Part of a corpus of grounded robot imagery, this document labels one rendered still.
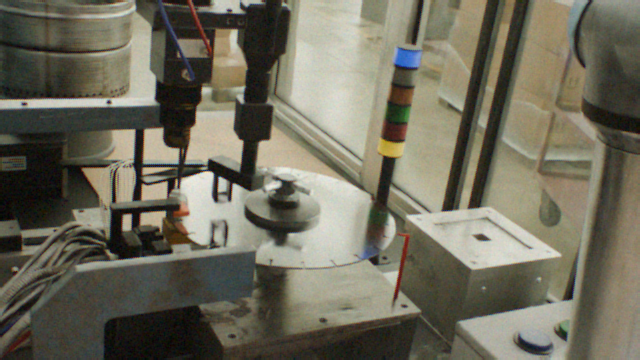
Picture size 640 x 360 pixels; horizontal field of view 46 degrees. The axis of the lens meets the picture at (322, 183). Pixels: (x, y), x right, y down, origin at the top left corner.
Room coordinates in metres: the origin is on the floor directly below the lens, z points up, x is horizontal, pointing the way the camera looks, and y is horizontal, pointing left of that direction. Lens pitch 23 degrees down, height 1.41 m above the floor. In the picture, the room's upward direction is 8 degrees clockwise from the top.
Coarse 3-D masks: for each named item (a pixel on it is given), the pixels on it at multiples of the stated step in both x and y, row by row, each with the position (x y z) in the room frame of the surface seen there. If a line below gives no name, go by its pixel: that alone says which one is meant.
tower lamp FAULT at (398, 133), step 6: (384, 120) 1.23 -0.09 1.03; (384, 126) 1.23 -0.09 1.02; (390, 126) 1.22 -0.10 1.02; (396, 126) 1.22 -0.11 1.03; (402, 126) 1.22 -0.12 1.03; (384, 132) 1.22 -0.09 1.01; (390, 132) 1.22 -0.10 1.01; (396, 132) 1.22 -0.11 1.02; (402, 132) 1.22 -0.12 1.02; (390, 138) 1.22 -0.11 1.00; (396, 138) 1.22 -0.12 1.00; (402, 138) 1.22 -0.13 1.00
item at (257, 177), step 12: (252, 144) 0.91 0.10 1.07; (216, 156) 0.96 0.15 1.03; (252, 156) 0.91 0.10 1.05; (216, 168) 0.94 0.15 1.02; (228, 168) 0.93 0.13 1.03; (240, 168) 0.92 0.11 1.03; (252, 168) 0.91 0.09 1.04; (216, 180) 0.93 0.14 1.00; (228, 180) 0.92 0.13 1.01; (240, 180) 0.91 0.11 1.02; (252, 180) 0.90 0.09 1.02; (216, 192) 0.93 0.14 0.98; (228, 192) 0.94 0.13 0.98
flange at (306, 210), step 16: (256, 192) 1.01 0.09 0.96; (272, 192) 0.98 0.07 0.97; (256, 208) 0.95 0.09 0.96; (272, 208) 0.96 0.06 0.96; (288, 208) 0.96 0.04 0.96; (304, 208) 0.97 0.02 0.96; (320, 208) 0.98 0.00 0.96; (272, 224) 0.93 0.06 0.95; (288, 224) 0.93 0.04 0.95; (304, 224) 0.94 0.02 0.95
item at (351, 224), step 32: (192, 192) 1.00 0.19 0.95; (320, 192) 1.06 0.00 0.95; (352, 192) 1.08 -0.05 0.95; (192, 224) 0.90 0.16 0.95; (224, 224) 0.91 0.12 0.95; (256, 224) 0.92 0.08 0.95; (320, 224) 0.95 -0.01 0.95; (352, 224) 0.97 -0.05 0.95; (384, 224) 0.98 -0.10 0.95; (288, 256) 0.84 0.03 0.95; (320, 256) 0.86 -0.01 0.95; (352, 256) 0.87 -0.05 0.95
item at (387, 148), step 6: (384, 138) 1.23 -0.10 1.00; (384, 144) 1.22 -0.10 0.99; (390, 144) 1.22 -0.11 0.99; (396, 144) 1.22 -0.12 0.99; (402, 144) 1.22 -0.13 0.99; (378, 150) 1.23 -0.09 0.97; (384, 150) 1.22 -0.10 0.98; (390, 150) 1.22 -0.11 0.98; (396, 150) 1.22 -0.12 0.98; (402, 150) 1.23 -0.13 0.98; (384, 156) 1.22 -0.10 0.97; (390, 156) 1.22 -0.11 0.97; (396, 156) 1.22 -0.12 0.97
